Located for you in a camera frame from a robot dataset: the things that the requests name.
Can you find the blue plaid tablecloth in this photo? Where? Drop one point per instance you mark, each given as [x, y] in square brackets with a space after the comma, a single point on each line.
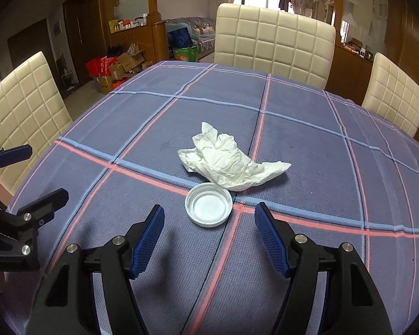
[354, 177]

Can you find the cream chair middle far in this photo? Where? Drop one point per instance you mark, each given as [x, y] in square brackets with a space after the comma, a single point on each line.
[292, 46]

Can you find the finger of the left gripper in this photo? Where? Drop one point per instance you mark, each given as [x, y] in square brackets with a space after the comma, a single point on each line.
[35, 214]
[14, 155]

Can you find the white tissue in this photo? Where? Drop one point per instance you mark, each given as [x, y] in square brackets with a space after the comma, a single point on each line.
[216, 157]

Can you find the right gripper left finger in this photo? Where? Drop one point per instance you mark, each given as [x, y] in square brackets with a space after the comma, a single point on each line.
[65, 303]

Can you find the white jar lid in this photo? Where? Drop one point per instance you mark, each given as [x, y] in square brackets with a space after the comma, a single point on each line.
[208, 205]

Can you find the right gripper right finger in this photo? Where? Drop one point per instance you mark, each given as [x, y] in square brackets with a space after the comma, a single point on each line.
[352, 303]

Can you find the wooden partition counter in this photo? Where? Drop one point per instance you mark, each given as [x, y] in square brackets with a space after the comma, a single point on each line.
[151, 39]

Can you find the cream chair right far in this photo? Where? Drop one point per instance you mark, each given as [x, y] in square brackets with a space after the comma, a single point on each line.
[393, 95]

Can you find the grey sofa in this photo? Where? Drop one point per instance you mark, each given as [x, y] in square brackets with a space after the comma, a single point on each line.
[202, 32]

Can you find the cardboard boxes pile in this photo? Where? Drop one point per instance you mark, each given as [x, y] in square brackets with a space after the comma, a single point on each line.
[112, 71]

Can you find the cream chair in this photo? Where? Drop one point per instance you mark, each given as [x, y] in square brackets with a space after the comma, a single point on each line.
[393, 95]
[292, 46]
[32, 111]

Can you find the green printed bag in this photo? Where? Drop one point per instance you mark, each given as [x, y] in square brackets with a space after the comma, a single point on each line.
[189, 53]

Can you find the cream chair at left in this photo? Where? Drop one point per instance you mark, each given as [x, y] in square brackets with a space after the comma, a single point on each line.
[32, 111]

